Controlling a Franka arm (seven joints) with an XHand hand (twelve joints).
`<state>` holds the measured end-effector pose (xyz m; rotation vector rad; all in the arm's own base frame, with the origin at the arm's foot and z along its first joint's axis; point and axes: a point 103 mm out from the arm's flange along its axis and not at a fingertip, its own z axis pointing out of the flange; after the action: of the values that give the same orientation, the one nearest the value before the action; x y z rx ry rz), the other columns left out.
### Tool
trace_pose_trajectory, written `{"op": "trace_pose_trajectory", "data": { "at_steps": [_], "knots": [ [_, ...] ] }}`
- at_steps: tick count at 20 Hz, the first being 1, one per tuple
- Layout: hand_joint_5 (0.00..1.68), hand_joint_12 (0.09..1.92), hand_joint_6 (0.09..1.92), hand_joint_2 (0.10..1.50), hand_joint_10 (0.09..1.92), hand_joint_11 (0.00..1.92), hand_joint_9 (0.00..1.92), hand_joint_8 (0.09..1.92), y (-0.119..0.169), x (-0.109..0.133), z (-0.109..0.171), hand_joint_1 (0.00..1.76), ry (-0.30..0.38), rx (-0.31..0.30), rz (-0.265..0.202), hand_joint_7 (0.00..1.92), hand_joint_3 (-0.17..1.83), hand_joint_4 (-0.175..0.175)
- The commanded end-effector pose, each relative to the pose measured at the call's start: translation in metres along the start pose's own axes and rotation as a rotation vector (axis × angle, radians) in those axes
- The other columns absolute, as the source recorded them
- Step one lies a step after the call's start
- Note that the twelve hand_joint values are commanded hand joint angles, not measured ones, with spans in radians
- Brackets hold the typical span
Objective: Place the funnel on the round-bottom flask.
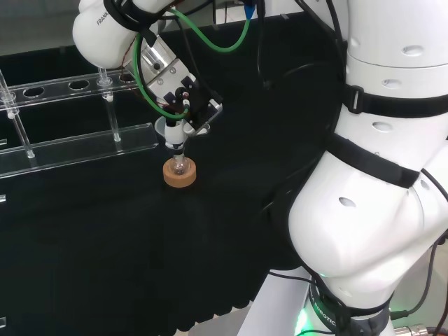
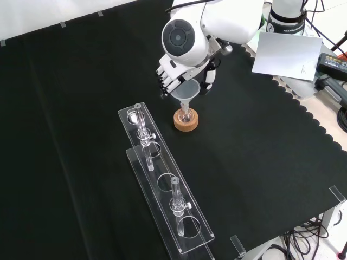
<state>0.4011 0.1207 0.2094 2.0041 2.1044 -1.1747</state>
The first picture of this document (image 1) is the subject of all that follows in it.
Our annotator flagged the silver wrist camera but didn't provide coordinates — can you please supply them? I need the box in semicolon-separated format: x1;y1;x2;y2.
194;99;225;136

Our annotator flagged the black hanging cable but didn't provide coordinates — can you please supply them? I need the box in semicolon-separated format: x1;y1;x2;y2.
255;0;274;91

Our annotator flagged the clear acrylic funnel stand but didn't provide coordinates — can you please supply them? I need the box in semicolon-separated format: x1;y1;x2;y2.
0;66;159;179

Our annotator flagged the clear plastic funnel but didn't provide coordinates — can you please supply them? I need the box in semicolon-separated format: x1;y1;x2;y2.
155;116;197;165

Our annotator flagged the black base cable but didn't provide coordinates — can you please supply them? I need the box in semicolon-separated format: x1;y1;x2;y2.
388;229;448;320

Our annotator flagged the green cable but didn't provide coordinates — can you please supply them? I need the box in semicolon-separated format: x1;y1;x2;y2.
134;6;253;119

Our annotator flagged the cork ring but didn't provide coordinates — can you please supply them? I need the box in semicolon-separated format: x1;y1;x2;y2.
162;157;197;189

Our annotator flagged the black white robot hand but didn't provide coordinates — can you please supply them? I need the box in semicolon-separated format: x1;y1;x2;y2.
143;58;225;157

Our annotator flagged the clear round-bottom flask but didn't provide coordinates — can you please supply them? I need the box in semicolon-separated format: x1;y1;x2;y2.
169;153;192;176

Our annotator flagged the black bench cloth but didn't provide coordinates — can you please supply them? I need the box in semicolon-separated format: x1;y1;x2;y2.
0;15;351;333

